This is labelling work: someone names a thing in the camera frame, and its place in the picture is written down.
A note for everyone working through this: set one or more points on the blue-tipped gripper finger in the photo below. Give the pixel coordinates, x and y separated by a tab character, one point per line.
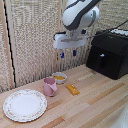
62	54
75	52

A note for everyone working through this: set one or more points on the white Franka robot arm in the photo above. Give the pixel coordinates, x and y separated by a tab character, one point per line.
78	13

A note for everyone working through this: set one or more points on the white plate with patterned rim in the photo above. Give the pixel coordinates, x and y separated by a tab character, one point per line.
25	105

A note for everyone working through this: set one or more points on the black box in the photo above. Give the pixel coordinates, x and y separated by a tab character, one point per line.
110	55

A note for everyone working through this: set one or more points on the pink mug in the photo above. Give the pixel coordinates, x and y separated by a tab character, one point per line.
50	86

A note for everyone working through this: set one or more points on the small white bowl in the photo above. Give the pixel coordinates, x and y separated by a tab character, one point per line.
59	77

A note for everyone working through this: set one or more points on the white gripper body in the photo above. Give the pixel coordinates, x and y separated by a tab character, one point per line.
70	40

